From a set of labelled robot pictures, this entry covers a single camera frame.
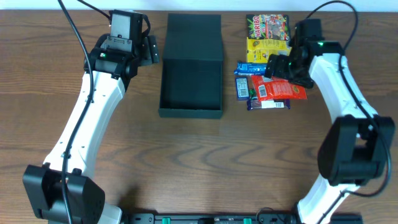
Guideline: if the red orange candy bag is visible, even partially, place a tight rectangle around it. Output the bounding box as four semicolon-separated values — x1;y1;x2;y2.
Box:
251;75;307;101

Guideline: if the yellow snack bag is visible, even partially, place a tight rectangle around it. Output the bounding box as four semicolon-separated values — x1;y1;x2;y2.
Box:
246;39;291;63

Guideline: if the Haribo gummy candy bag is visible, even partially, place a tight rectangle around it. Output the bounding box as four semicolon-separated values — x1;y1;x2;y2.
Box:
246;14;290;41

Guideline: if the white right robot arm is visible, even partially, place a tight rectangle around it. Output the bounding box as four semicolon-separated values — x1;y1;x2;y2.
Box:
266;41;395;223

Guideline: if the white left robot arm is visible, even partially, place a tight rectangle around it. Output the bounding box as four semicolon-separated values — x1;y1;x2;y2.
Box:
22;34;159;223

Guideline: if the blue long cookie pack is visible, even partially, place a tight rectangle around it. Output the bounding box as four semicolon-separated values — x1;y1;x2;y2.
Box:
234;62;267;76

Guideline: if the small blue gum pack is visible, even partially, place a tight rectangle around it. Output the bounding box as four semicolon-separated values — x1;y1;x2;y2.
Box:
235;77;249;100

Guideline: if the purple chocolate bar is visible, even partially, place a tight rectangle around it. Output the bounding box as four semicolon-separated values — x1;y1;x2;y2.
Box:
246;99;290;111

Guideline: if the dark green open box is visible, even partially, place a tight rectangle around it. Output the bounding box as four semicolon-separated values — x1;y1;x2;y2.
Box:
159;13;224;119

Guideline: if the green candy bar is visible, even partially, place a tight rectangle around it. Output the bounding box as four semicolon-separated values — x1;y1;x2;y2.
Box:
249;89;257;100

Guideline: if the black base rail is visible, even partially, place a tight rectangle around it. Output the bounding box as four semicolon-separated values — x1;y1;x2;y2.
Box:
121;207;364;224

